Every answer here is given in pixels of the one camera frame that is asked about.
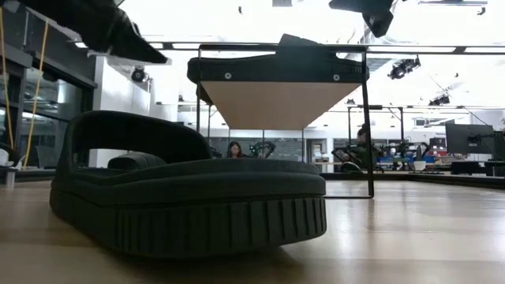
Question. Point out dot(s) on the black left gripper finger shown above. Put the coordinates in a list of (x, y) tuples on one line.
[(138, 43)]

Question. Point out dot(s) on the black foam slide sandal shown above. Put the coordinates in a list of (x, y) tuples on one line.
[(197, 221), (276, 59), (136, 161)]

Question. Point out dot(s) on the black background robot arm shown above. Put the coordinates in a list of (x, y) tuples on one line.
[(262, 149)]

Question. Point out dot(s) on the black round ceiling lamp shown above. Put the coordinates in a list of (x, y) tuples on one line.
[(139, 75)]

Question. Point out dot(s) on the black ceiling spotlight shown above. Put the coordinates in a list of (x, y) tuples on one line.
[(402, 69), (440, 100)]

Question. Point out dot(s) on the person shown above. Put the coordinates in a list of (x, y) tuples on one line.
[(363, 150), (235, 150)]

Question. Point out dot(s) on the black computer monitor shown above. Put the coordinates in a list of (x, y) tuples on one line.
[(469, 138)]

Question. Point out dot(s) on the wooden shelf with black frame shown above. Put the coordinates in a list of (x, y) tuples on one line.
[(276, 106)]

